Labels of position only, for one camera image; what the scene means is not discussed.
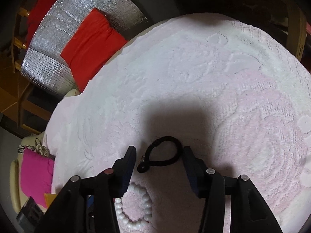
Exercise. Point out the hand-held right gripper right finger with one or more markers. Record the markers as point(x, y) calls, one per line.
point(192, 171)

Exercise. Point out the white pink terry towel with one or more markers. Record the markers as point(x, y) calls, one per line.
point(194, 77)

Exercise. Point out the red cushion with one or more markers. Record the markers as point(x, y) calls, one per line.
point(46, 2)
point(92, 43)

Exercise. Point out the silver foil insulation mat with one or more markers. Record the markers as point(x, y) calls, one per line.
point(73, 2)

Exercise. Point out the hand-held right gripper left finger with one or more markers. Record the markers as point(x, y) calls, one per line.
point(127, 168)

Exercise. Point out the magenta cushion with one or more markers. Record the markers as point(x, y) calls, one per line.
point(36, 172)

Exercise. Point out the orange cushion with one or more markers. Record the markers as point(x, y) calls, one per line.
point(48, 197)

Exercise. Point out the floral patterned cloth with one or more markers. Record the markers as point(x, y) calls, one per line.
point(40, 149)

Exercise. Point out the wooden chair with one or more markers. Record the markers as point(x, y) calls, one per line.
point(9, 97)

